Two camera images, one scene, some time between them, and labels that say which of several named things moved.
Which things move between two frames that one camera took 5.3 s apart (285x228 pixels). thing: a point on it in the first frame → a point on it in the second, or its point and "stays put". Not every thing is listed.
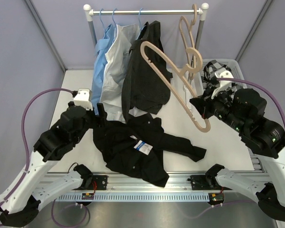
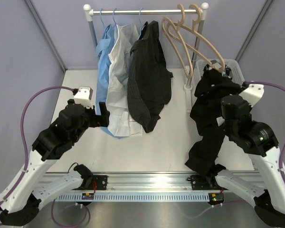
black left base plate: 98,183 stays put
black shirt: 137,146 → 213,84
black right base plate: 199,182 stays put
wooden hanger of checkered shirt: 192,60 → 193,29
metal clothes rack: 89,14 stays put
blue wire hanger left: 101,19 stays put
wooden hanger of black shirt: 194,64 → 177,25
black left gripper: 99,121 stays put
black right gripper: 204,104 → 250,109
